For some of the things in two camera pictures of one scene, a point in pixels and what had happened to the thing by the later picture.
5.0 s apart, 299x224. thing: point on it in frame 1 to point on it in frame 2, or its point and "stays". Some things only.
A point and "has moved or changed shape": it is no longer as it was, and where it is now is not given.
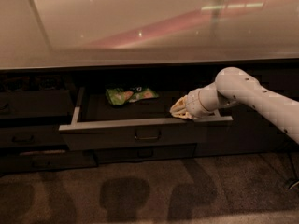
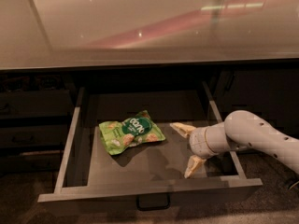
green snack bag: [116, 96] to [137, 129]
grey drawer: [46, 134] stays
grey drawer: [35, 103] stays
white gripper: [193, 105] to [197, 143]
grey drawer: [135, 119] has moved or changed shape
